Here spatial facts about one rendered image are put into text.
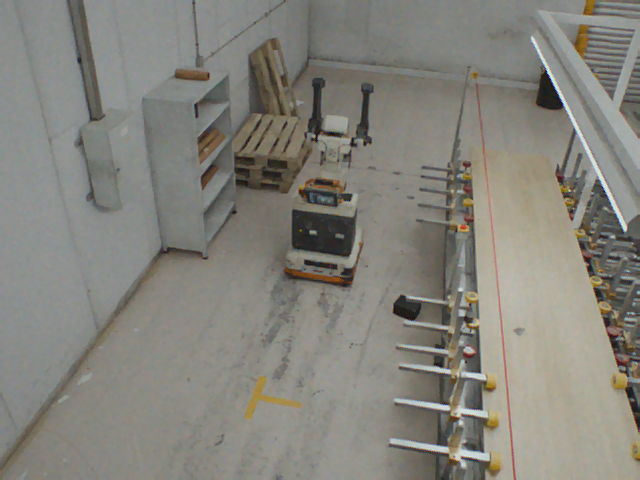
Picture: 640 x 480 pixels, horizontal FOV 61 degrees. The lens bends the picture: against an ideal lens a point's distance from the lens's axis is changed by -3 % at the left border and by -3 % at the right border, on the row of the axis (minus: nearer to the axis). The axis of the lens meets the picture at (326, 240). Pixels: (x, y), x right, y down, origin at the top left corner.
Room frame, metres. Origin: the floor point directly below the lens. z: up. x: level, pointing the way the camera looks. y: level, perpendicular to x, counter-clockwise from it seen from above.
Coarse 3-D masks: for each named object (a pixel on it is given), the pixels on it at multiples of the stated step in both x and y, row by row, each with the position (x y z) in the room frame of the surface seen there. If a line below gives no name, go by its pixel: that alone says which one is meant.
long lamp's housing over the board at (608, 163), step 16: (544, 48) 3.27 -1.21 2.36; (560, 64) 2.89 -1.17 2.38; (560, 80) 2.68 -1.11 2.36; (576, 96) 2.38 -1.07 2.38; (576, 112) 2.25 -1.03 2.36; (592, 128) 2.02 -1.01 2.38; (592, 144) 1.92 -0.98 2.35; (608, 144) 1.86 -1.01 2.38; (608, 160) 1.74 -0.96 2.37; (608, 176) 1.66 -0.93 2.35; (624, 176) 1.61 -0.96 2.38; (624, 192) 1.51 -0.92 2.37; (624, 208) 1.44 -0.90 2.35
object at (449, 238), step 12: (444, 240) 3.80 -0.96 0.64; (444, 252) 3.60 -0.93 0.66; (444, 264) 3.42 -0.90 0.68; (444, 276) 3.24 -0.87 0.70; (444, 288) 3.12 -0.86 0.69; (444, 300) 2.97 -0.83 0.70; (444, 312) 2.84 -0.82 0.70; (444, 324) 2.72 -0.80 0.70; (444, 348) 2.50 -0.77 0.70; (444, 360) 2.39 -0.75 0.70; (444, 384) 2.20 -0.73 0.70; (444, 396) 2.10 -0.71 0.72; (444, 420) 1.94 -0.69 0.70; (444, 444) 1.79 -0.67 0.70
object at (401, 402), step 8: (400, 400) 1.85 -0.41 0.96; (408, 400) 1.85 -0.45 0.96; (416, 400) 1.86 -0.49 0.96; (416, 408) 1.82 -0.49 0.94; (424, 408) 1.82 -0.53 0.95; (432, 408) 1.81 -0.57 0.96; (440, 408) 1.81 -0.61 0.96; (448, 408) 1.81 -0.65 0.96; (464, 416) 1.79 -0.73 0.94; (472, 416) 1.78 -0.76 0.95; (480, 416) 1.77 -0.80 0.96
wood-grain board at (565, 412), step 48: (480, 192) 4.19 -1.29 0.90; (528, 192) 4.23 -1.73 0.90; (480, 240) 3.44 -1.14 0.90; (528, 240) 3.47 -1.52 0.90; (576, 240) 3.51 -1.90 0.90; (480, 288) 2.86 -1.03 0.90; (528, 288) 2.89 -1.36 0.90; (576, 288) 2.91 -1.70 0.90; (480, 336) 2.41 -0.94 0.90; (528, 336) 2.42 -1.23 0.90; (576, 336) 2.44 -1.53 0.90; (528, 384) 2.05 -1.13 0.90; (576, 384) 2.06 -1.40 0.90; (528, 432) 1.73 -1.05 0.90; (576, 432) 1.74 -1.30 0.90; (624, 432) 1.75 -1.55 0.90
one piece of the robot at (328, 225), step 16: (304, 208) 4.06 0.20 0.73; (320, 208) 4.03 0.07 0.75; (336, 208) 4.01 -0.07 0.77; (352, 208) 3.99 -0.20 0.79; (304, 224) 4.06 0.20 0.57; (320, 224) 4.03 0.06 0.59; (336, 224) 4.01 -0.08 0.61; (352, 224) 4.00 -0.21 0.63; (304, 240) 4.06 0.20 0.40; (320, 240) 4.03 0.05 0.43; (336, 240) 4.01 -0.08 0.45; (352, 240) 4.03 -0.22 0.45
